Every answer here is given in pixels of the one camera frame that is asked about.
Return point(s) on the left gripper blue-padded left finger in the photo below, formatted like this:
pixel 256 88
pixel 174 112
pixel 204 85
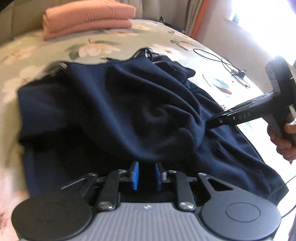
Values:
pixel 133 174

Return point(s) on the person's right hand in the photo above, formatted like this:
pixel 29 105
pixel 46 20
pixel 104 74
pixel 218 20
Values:
pixel 284 147

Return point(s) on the floral green bedspread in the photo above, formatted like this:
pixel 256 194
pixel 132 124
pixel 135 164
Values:
pixel 23 58

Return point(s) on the navy striped zip hoodie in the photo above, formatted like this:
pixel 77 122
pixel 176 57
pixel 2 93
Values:
pixel 99 118

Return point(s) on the beige padded headboard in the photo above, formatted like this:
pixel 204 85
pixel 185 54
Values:
pixel 23 16

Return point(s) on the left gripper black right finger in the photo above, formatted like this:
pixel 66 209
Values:
pixel 160 175

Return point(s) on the folded pink blanket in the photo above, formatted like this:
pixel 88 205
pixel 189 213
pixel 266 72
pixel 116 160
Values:
pixel 79 16

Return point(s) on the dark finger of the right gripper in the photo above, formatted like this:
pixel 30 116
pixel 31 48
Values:
pixel 218 120

